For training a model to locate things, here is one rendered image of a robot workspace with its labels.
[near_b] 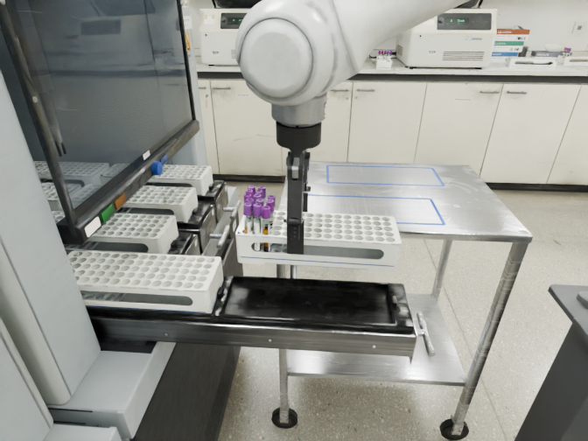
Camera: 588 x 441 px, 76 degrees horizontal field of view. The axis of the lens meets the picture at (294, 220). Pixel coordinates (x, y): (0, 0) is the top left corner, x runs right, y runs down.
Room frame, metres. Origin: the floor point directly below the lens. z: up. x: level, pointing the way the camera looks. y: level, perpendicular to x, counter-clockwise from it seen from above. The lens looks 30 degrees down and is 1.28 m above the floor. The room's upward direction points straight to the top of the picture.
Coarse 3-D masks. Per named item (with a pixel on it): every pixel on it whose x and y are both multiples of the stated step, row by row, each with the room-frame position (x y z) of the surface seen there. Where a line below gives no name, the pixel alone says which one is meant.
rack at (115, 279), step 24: (72, 264) 0.57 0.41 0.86; (96, 264) 0.57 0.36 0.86; (120, 264) 0.57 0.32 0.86; (144, 264) 0.57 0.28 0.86; (168, 264) 0.57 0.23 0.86; (192, 264) 0.57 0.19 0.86; (216, 264) 0.57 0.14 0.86; (96, 288) 0.51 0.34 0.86; (120, 288) 0.50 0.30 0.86; (144, 288) 0.50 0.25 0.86; (168, 288) 0.50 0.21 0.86; (192, 288) 0.50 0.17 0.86; (216, 288) 0.54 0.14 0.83
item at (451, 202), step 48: (336, 192) 0.97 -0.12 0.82; (384, 192) 0.97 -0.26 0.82; (432, 192) 0.97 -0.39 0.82; (480, 192) 0.97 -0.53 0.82; (480, 240) 0.74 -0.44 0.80; (528, 240) 0.74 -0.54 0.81; (432, 288) 1.18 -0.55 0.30; (432, 336) 0.94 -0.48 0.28; (480, 336) 0.76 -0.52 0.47; (432, 384) 0.76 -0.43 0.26
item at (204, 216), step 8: (200, 208) 0.88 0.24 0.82; (208, 208) 0.89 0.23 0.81; (192, 216) 0.84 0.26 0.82; (200, 216) 0.84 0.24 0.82; (208, 216) 0.86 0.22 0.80; (184, 224) 0.80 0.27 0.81; (192, 224) 0.80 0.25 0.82; (200, 224) 0.82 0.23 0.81; (208, 224) 0.86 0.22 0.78; (192, 232) 0.79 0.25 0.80; (200, 232) 0.79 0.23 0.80; (208, 232) 0.85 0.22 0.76; (224, 232) 0.86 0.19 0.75; (200, 240) 0.79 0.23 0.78; (208, 240) 0.84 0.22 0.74; (224, 240) 0.83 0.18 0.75
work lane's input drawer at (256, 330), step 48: (240, 288) 0.57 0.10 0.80; (288, 288) 0.57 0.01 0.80; (336, 288) 0.57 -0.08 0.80; (384, 288) 0.57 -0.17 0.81; (96, 336) 0.49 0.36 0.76; (144, 336) 0.48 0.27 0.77; (192, 336) 0.48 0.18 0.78; (240, 336) 0.47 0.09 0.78; (288, 336) 0.46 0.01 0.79; (336, 336) 0.46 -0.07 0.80; (384, 336) 0.45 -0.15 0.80
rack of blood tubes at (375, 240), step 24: (312, 216) 0.65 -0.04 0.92; (336, 216) 0.66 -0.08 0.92; (360, 216) 0.65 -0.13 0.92; (384, 216) 0.65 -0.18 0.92; (240, 240) 0.58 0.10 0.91; (264, 240) 0.57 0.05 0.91; (312, 240) 0.57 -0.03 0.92; (336, 240) 0.56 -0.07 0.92; (360, 240) 0.58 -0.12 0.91; (384, 240) 0.56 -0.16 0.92; (312, 264) 0.57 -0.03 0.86; (336, 264) 0.56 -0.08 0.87; (384, 264) 0.55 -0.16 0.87
